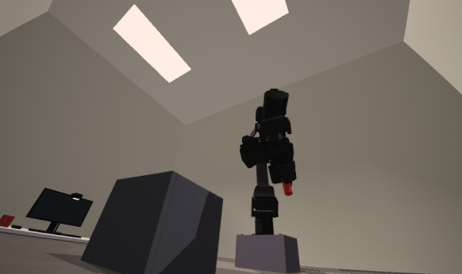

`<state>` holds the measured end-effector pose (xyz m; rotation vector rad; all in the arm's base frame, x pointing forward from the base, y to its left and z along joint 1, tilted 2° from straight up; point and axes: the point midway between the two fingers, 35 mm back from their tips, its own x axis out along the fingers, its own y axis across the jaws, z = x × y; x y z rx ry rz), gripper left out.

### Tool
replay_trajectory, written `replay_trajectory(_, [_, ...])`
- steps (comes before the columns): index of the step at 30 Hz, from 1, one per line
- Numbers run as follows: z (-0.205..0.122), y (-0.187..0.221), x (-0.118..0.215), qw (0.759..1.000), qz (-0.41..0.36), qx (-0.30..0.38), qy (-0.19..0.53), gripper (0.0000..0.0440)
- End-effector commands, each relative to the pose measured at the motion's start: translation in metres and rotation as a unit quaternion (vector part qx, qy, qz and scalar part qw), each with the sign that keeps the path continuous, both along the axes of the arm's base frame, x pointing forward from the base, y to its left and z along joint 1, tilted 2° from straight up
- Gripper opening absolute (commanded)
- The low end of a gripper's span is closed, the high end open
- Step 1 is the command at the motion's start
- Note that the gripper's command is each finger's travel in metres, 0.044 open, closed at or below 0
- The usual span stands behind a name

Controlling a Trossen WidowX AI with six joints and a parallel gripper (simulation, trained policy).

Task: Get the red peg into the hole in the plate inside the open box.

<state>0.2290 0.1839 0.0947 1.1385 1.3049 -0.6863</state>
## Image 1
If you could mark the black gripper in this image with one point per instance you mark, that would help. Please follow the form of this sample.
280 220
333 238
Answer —
278 149

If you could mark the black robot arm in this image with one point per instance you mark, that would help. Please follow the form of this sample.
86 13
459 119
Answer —
252 153

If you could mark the red peg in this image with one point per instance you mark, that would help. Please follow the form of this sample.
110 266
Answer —
287 188

